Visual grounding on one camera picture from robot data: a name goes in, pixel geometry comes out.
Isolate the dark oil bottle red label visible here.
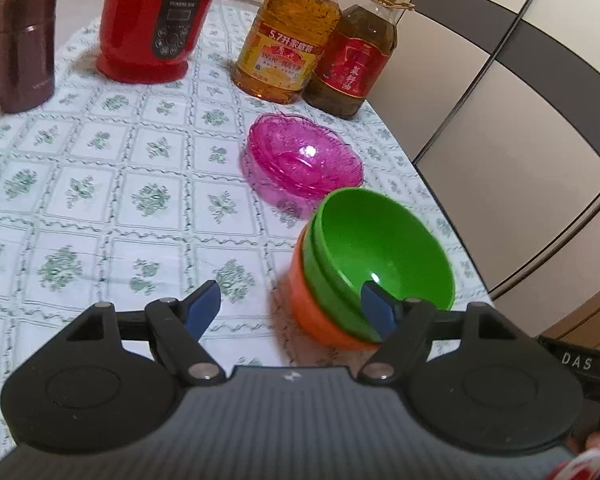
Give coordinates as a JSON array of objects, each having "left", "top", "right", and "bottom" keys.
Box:
[{"left": 302, "top": 0, "right": 416, "bottom": 121}]

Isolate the orange plastic bowl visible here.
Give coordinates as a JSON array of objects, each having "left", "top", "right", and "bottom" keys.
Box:
[{"left": 287, "top": 232, "right": 381, "bottom": 352}]

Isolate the floral white tablecloth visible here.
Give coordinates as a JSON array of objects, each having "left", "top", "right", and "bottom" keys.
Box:
[{"left": 0, "top": 0, "right": 496, "bottom": 466}]

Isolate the green plastic bowl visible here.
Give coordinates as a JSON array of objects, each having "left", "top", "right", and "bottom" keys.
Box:
[
  {"left": 312, "top": 187, "right": 456, "bottom": 313},
  {"left": 301, "top": 220, "right": 386, "bottom": 343}
]

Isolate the small pink glass bowl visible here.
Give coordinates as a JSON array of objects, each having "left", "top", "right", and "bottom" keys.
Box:
[{"left": 252, "top": 120, "right": 341, "bottom": 186}]

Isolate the large pink glass bowl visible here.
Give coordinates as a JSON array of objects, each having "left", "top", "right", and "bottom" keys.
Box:
[{"left": 241, "top": 112, "right": 365, "bottom": 207}]

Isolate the red electric cooker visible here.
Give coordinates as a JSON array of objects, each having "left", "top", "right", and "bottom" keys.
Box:
[{"left": 95, "top": 0, "right": 220, "bottom": 83}]

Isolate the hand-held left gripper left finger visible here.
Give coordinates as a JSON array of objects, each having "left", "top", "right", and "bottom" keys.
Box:
[{"left": 62, "top": 280, "right": 227, "bottom": 387}]

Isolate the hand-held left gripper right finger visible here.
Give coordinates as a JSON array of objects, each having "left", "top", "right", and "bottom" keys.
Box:
[{"left": 360, "top": 281, "right": 531, "bottom": 382}]

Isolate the white wardrobe with black stripes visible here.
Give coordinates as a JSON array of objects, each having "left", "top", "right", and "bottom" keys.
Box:
[{"left": 375, "top": 0, "right": 600, "bottom": 306}]

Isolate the maroon thermos flask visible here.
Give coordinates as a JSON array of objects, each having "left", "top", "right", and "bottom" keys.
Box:
[{"left": 0, "top": 0, "right": 58, "bottom": 114}]

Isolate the red and white cloth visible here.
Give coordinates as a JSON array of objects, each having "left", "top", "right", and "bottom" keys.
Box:
[{"left": 550, "top": 432, "right": 600, "bottom": 480}]

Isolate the golden oil bottle yellow label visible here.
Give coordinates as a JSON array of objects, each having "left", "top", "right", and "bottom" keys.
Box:
[{"left": 231, "top": 0, "right": 357, "bottom": 105}]

